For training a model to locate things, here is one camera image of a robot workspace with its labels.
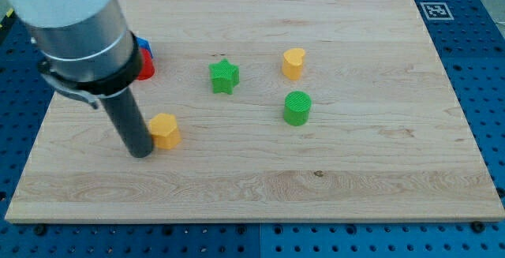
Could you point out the yellow hexagon block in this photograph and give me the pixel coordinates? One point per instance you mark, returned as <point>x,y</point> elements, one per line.
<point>164,131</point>

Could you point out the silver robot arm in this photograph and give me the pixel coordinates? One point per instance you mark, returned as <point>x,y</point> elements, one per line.
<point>89,53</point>

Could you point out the wooden board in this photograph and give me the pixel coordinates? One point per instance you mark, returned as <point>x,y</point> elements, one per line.
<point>386,139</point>

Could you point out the green cylinder block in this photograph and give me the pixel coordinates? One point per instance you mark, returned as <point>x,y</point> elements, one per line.
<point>296,108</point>

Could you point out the green star block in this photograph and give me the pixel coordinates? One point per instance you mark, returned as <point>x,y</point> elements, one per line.
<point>224,76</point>

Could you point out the yellow heart block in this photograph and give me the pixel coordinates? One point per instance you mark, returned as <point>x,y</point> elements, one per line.
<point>293,63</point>

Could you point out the red block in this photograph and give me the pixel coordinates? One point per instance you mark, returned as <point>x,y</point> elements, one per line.
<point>148,69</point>

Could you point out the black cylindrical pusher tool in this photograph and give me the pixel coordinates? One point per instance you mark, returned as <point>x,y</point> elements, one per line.
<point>128,121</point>

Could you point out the blue block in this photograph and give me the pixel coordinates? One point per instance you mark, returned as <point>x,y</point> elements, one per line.
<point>143,43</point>

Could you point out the white fiducial marker tag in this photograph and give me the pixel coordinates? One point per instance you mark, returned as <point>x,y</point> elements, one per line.
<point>436,11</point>

